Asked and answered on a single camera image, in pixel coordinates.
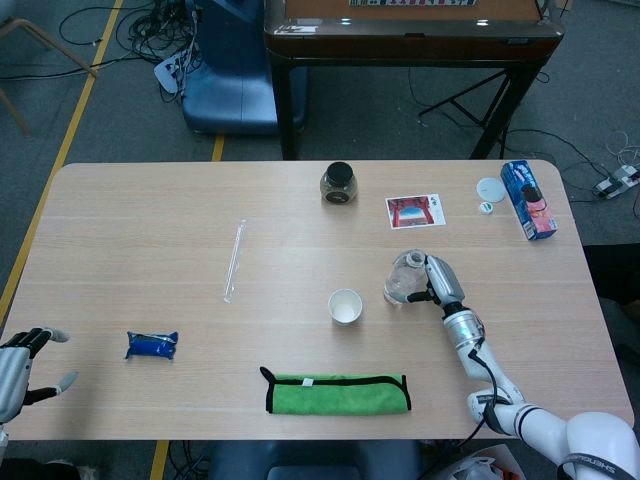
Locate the transparent plastic bottle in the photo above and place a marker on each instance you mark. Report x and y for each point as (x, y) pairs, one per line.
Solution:
(399, 284)

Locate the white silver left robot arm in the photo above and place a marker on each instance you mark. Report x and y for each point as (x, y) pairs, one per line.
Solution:
(3, 435)

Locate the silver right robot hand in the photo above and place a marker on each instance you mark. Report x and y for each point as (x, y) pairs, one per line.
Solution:
(445, 280)

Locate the dark wooden mahjong table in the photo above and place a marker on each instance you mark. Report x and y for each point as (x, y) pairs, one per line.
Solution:
(410, 42)

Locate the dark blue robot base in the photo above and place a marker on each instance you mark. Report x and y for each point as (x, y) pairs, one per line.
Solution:
(310, 462)

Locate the blue cookie box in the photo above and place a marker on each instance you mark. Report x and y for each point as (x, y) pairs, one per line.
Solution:
(530, 202)

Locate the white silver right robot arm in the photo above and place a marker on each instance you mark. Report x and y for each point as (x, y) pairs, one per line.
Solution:
(590, 435)

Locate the blue snack packet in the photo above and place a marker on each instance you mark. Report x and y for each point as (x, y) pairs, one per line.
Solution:
(150, 346)

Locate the red picture postcard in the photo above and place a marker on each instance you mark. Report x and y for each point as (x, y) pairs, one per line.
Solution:
(415, 212)

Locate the blue machine base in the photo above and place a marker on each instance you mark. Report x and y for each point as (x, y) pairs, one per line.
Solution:
(230, 95)

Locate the small green white cap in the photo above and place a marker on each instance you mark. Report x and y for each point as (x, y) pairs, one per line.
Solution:
(486, 207)

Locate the white round flat lid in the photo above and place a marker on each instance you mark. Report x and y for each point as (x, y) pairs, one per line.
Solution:
(491, 190)

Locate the green microfibre cloth black trim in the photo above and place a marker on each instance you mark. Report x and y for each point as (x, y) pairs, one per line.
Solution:
(340, 397)

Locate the white chair with wooden legs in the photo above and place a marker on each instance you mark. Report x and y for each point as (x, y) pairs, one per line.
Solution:
(55, 45)

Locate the floral print paper cup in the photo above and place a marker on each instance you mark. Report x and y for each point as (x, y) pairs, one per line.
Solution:
(345, 307)

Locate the glass jar with black lid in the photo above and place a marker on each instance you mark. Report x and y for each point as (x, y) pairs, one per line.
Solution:
(339, 187)

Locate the grey floor power strip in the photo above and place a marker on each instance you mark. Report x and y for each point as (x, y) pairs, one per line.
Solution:
(617, 180)

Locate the white floor power strip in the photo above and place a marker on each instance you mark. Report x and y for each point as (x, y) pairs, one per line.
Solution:
(170, 72)

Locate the white plastic bag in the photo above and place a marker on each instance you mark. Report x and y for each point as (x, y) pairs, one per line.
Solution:
(470, 465)

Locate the clear wrapped drinking straw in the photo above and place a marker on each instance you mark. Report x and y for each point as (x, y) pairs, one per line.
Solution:
(235, 260)

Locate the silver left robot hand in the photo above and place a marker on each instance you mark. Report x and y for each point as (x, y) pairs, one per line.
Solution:
(12, 375)

